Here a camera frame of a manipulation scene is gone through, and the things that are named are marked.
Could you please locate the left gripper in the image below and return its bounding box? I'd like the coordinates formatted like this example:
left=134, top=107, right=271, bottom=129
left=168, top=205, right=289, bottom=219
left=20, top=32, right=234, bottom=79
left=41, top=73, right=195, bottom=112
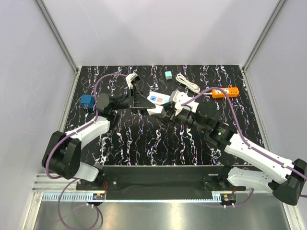
left=112, top=84, right=159, bottom=115

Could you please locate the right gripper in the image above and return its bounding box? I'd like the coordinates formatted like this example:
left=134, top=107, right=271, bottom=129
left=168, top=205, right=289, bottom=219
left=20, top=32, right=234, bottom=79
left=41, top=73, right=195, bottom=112
left=152, top=101, right=207, bottom=133

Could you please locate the white multicolour power strip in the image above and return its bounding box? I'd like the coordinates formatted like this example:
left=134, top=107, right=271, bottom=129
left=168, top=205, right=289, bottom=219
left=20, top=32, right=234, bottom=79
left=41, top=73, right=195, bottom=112
left=146, top=90, right=200, bottom=117

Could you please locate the teal plug adapter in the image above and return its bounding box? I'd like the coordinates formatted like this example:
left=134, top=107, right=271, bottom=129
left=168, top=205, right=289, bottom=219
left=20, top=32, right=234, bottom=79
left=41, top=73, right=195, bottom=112
left=165, top=71, right=172, bottom=80

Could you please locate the white charger adapter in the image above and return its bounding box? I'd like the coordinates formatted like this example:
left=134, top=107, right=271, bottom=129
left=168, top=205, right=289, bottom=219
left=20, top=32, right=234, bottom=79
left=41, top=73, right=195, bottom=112
left=147, top=105, right=166, bottom=117

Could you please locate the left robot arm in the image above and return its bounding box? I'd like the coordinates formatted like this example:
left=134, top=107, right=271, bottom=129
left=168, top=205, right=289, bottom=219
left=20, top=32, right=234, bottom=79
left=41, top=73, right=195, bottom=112
left=42, top=88, right=155, bottom=190

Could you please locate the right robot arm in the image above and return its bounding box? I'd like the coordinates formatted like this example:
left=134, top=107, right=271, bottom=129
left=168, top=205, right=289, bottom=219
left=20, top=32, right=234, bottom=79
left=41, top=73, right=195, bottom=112
left=165, top=103, right=307, bottom=206

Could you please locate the black marble pattern mat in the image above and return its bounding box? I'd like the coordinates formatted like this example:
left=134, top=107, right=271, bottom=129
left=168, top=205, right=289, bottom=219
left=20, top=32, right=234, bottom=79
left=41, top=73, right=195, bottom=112
left=65, top=65, right=264, bottom=167

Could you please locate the blue cube adapter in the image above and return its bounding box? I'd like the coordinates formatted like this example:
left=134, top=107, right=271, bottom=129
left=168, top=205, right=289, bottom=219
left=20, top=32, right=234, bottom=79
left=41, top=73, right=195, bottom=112
left=80, top=94, right=95, bottom=112

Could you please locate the orange power strip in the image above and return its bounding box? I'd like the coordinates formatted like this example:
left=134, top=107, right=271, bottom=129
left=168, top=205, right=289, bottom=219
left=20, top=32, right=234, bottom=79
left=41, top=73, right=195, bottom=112
left=212, top=87, right=239, bottom=98

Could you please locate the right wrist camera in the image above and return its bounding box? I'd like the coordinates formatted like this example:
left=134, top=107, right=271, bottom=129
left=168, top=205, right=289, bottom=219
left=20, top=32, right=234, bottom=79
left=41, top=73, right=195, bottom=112
left=169, top=90, right=199, bottom=116

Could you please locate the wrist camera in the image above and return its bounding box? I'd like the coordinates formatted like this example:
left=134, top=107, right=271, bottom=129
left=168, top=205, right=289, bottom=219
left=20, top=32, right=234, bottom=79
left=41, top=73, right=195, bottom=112
left=125, top=72, right=140, bottom=89
left=169, top=90, right=199, bottom=116

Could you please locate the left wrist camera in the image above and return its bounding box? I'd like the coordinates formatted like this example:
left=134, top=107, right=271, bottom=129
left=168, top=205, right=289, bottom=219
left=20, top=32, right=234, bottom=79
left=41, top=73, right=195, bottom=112
left=125, top=72, right=140, bottom=89

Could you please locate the white coiled power cord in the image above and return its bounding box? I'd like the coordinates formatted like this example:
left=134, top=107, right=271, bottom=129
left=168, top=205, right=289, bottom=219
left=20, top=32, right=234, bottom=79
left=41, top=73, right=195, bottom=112
left=175, top=73, right=213, bottom=94

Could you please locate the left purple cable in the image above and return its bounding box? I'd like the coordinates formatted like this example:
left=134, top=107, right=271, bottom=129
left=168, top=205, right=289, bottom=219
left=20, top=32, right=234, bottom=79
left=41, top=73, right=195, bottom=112
left=44, top=73, right=128, bottom=228

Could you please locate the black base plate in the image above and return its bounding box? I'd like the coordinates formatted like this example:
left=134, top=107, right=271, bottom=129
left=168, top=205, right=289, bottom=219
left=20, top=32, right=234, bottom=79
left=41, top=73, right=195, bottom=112
left=76, top=165, right=240, bottom=201

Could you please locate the white slotted cable duct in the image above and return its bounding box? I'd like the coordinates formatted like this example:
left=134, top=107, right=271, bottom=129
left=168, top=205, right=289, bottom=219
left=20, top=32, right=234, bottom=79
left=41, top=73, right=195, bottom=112
left=42, top=193, right=105, bottom=202

